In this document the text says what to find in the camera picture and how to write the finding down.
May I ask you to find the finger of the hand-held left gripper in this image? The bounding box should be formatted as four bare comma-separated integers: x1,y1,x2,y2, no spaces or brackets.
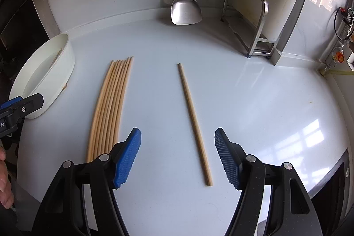
0,97,23,112
11,93,45,122

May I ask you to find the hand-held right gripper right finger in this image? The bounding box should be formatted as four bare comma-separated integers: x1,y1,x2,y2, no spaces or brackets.
215,128,323,236

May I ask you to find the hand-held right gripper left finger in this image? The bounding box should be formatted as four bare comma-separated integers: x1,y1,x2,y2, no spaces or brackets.
32,128,142,236

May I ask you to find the white plastic tub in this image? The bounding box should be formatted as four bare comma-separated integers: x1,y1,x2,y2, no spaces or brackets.
8,34,76,120

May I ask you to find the wooden chopstick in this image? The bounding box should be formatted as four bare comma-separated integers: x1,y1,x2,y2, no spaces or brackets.
177,63,213,187
49,48,63,68

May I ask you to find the row of wooden chopsticks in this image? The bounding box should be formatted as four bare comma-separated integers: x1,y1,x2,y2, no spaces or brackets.
86,56,135,163

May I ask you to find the person's left hand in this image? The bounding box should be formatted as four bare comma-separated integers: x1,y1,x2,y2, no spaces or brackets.
0,147,15,209

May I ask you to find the dark cabinet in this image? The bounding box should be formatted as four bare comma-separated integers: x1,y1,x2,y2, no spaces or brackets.
0,0,60,59

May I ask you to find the black cooktop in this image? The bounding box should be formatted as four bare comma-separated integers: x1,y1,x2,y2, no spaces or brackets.
304,148,354,236

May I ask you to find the metal rack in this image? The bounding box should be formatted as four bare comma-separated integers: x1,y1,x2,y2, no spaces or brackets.
220,0,277,59

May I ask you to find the white box with red knob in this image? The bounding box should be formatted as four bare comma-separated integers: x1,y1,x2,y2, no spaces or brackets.
323,42,347,71

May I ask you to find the yellow hose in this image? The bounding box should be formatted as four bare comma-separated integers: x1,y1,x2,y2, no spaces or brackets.
318,66,354,78

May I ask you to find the black cable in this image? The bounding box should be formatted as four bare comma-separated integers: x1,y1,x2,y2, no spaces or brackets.
333,7,354,41

